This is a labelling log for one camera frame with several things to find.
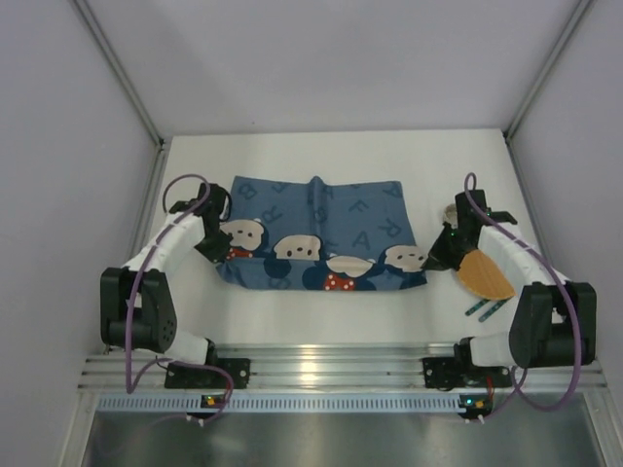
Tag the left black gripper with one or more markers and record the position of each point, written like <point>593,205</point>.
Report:
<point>214,245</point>

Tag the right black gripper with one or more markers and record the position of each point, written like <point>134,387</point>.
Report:
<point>446,248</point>

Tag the round woven wicker plate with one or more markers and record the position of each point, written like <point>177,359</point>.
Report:
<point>479,274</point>

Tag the green handled spoon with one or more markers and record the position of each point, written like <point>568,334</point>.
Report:
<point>476,307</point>

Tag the blue cartoon placemat cloth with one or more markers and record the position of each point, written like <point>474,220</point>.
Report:
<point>319,237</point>

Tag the green handled fork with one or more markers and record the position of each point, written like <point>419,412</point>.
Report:
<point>492,310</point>

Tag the small beige cup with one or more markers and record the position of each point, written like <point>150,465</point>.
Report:
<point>450,215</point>

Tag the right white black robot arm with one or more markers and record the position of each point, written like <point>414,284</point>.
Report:
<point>554,322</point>

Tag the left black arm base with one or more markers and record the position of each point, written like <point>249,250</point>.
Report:
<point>183,377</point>

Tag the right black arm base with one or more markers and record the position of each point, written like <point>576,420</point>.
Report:
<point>448,373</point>

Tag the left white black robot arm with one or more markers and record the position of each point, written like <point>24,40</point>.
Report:
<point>136,306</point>

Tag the left aluminium corner post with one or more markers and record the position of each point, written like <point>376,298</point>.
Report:
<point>89,19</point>

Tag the aluminium corner post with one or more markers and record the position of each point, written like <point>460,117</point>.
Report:
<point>580,11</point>
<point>89,19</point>

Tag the aluminium front rail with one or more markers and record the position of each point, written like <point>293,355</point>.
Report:
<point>327,368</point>

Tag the perforated cable duct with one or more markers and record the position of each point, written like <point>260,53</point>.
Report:
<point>295,403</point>

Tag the right aluminium corner post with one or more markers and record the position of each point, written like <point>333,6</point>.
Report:
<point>580,11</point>

